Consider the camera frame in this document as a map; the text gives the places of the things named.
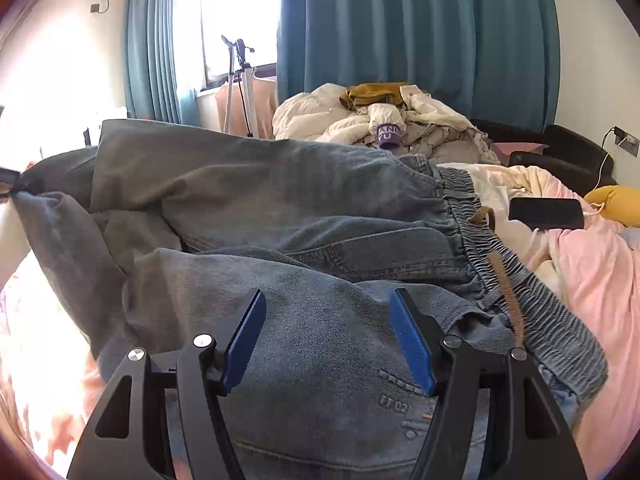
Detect white puffy jacket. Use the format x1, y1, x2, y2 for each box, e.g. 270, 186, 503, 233
272, 82, 381, 143

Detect cream garment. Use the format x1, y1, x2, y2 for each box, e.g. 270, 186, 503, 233
400, 85, 473, 131

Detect white charging cable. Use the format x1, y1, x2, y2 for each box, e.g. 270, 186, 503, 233
589, 127, 625, 211

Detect mustard yellow garment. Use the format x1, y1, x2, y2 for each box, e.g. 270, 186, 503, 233
340, 82, 411, 110

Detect pink blanket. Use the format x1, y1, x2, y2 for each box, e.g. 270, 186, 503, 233
500, 165, 640, 480

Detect wall power outlet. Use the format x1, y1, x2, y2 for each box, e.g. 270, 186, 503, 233
614, 127, 640, 156

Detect window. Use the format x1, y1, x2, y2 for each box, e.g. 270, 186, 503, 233
200, 0, 283, 92

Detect cream blanket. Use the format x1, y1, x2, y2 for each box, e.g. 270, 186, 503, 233
440, 162, 561, 286

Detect white garment purple label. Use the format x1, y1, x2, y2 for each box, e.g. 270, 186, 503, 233
367, 103, 406, 150

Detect black smartphone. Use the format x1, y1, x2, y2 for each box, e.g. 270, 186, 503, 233
508, 197, 586, 231

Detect grey garment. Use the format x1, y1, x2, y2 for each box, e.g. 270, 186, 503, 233
367, 122, 501, 166

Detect yellow pillow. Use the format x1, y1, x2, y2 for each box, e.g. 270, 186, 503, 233
584, 185, 640, 222

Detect teal curtain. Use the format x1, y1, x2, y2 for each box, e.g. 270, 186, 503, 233
276, 0, 560, 133
124, 0, 208, 126

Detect blue denim jeans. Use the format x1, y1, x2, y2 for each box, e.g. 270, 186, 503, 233
12, 119, 610, 480

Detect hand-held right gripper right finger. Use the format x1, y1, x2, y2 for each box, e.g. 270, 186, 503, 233
389, 288, 589, 480

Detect pink patterned bed sheet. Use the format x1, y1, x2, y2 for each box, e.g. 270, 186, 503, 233
0, 250, 106, 466

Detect pink cushion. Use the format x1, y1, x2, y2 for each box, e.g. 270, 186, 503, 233
492, 142, 549, 159

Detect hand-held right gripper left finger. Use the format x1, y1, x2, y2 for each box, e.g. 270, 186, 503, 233
66, 289, 267, 480

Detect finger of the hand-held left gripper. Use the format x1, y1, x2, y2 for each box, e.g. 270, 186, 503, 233
0, 167, 24, 196

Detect black sofa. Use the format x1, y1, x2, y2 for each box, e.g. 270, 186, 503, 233
470, 119, 617, 196

